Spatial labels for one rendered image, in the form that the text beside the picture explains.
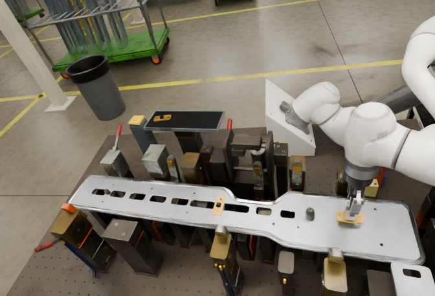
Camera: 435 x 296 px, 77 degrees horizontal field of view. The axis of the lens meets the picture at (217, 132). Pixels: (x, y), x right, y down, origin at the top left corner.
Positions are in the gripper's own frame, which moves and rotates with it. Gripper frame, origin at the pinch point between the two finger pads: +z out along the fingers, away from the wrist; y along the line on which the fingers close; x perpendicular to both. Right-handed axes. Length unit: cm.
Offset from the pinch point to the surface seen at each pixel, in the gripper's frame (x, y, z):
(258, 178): 32.4, 12.4, 2.8
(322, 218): 8.3, -0.2, 6.6
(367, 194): -6.8, 10.7, 5.0
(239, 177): 42.1, 17.9, 9.9
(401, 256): -13.6, -10.0, 6.6
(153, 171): 80, 11, 3
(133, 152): 128, 53, 36
